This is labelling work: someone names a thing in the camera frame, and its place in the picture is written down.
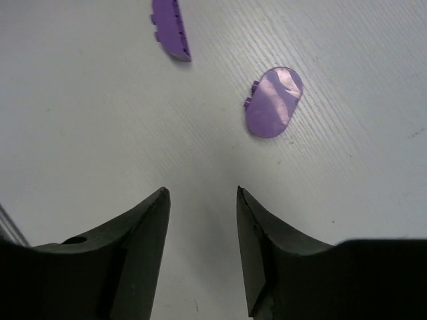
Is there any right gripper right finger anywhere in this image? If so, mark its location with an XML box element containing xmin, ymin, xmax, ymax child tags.
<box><xmin>236</xmin><ymin>188</ymin><xmax>426</xmax><ymax>319</ymax></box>

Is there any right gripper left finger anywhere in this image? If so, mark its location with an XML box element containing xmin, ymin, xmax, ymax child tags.
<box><xmin>1</xmin><ymin>188</ymin><xmax>171</xmax><ymax>319</ymax></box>

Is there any purple rounded lego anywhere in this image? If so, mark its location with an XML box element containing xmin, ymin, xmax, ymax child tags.
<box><xmin>244</xmin><ymin>67</ymin><xmax>304</xmax><ymax>139</ymax></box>

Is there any purple arched lego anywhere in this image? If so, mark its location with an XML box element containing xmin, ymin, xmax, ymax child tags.
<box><xmin>150</xmin><ymin>0</ymin><xmax>192</xmax><ymax>63</ymax></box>

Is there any aluminium table rail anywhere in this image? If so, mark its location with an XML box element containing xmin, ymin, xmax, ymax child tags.
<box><xmin>0</xmin><ymin>205</ymin><xmax>30</xmax><ymax>247</ymax></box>

